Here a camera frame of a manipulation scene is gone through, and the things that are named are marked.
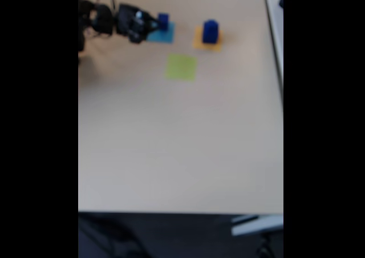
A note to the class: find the white neighbouring table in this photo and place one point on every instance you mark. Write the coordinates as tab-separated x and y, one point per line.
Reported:
275	18

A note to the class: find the blue square sheet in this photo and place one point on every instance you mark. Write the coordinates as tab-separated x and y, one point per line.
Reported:
165	36

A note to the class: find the white grey bar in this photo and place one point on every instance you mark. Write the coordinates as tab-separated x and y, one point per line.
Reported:
256	225

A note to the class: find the orange square sheet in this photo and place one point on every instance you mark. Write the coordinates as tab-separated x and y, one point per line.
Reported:
198	43

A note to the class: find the dark blue object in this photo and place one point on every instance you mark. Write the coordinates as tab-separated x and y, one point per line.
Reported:
281	0

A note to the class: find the large blue cube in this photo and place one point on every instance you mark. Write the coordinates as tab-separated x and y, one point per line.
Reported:
210	31

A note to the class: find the green square sheet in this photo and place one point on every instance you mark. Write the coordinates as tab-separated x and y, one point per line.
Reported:
181	67

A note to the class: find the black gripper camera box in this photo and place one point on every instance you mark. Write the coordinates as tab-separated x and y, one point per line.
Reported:
135	33

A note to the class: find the small blue cube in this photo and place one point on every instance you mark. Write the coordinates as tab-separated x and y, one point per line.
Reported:
163	21

